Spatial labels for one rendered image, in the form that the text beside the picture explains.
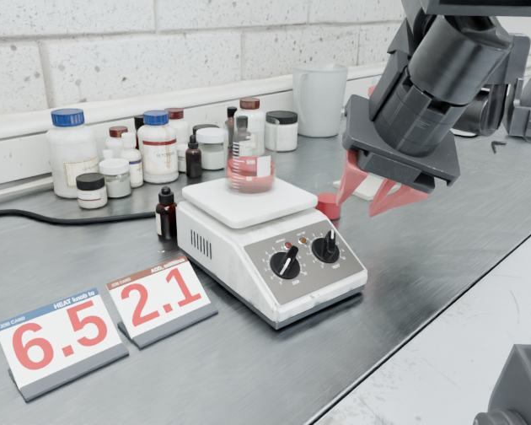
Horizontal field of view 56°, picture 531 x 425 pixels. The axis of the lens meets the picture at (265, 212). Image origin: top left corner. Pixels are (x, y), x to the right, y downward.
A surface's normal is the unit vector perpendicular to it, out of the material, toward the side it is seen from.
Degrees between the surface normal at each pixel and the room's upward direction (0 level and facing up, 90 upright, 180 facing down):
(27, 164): 90
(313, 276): 30
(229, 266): 90
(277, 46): 90
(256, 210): 0
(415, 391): 0
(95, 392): 0
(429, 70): 94
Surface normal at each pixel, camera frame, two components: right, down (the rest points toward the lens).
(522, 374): -1.00, -0.02
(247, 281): -0.80, 0.23
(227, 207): 0.02, -0.91
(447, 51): -0.66, 0.41
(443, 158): 0.30, -0.63
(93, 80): 0.71, 0.29
